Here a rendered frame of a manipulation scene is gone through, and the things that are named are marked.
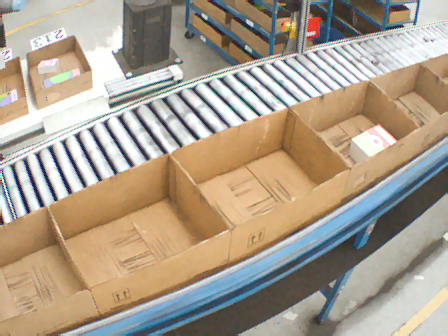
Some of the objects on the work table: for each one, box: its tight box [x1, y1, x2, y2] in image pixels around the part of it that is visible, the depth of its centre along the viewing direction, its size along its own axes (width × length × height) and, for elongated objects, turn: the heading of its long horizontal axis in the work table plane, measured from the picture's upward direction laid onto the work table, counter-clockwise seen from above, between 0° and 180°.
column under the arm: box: [111, 0, 183, 79], centre depth 216 cm, size 26×26×33 cm
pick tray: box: [26, 35, 93, 110], centre depth 214 cm, size 28×38×10 cm
